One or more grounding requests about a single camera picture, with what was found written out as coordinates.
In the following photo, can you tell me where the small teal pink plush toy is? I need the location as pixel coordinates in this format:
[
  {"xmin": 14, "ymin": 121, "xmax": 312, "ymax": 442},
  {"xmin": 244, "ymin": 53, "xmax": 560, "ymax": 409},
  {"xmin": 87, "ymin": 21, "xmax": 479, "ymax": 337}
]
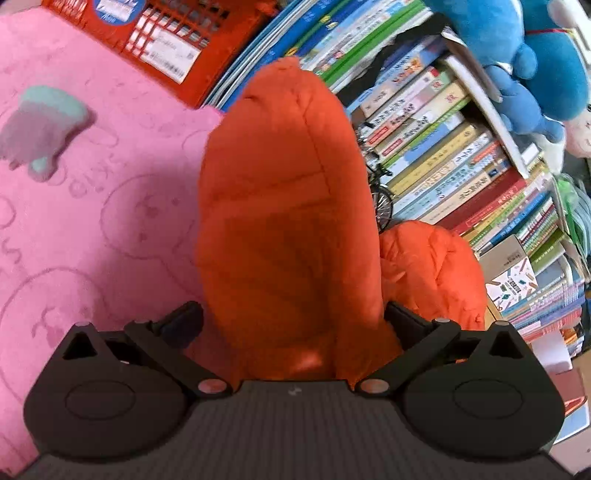
[{"xmin": 0, "ymin": 85, "xmax": 93, "ymax": 182}]

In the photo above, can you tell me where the red plastic crate blue sticker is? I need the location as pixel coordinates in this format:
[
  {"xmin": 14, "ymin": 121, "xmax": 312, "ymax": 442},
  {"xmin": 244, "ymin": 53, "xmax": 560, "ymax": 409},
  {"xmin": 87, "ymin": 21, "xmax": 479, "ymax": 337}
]
[{"xmin": 41, "ymin": 0, "xmax": 278, "ymax": 107}]

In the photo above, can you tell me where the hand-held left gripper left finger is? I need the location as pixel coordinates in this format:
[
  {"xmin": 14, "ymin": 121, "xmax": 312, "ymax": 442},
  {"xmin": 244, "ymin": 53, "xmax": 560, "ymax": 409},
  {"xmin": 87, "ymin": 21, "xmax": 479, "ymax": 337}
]
[{"xmin": 60, "ymin": 301, "xmax": 234, "ymax": 400}]

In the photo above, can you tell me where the white printed box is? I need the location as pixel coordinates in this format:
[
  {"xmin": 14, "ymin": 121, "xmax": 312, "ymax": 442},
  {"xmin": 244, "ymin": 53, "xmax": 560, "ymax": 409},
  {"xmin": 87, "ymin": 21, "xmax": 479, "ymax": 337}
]
[{"xmin": 485, "ymin": 235, "xmax": 539, "ymax": 319}]

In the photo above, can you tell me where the black miniature bicycle model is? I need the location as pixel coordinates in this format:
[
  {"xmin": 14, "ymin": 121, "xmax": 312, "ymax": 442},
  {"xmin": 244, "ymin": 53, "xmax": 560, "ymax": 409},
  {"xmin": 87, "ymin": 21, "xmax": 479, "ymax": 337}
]
[{"xmin": 355, "ymin": 124, "xmax": 395, "ymax": 234}]

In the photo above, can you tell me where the orange puffer jacket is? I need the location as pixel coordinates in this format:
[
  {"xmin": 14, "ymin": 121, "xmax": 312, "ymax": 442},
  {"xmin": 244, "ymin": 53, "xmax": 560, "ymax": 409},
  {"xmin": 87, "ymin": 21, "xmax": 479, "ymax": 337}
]
[{"xmin": 194, "ymin": 56, "xmax": 488, "ymax": 391}]

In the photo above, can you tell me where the blue white plush toy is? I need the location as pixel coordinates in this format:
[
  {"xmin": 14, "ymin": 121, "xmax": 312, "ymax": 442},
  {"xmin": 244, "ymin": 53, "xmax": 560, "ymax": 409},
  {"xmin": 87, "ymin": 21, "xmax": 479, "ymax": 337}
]
[{"xmin": 524, "ymin": 0, "xmax": 591, "ymax": 121}]

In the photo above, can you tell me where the pink blanket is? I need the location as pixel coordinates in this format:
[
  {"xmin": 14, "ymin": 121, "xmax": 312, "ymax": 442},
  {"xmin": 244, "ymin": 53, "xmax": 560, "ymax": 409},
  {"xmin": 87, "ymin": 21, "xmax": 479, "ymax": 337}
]
[{"xmin": 0, "ymin": 11, "xmax": 227, "ymax": 467}]

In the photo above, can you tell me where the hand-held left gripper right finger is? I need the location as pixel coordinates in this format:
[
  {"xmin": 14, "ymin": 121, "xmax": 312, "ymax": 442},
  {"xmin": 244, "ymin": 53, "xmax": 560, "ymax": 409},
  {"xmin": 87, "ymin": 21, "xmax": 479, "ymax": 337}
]
[{"xmin": 355, "ymin": 301, "xmax": 528, "ymax": 398}]

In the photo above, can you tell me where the row of books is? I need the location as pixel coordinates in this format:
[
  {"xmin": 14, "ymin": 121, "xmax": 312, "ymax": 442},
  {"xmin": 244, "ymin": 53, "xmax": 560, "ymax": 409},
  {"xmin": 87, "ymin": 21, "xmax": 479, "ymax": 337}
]
[{"xmin": 203, "ymin": 0, "xmax": 587, "ymax": 356}]

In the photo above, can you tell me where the stack of green booklets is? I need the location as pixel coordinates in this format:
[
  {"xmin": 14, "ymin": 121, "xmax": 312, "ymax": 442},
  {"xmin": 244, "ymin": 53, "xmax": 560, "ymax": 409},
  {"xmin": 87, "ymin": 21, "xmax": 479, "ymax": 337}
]
[{"xmin": 553, "ymin": 174, "xmax": 591, "ymax": 259}]

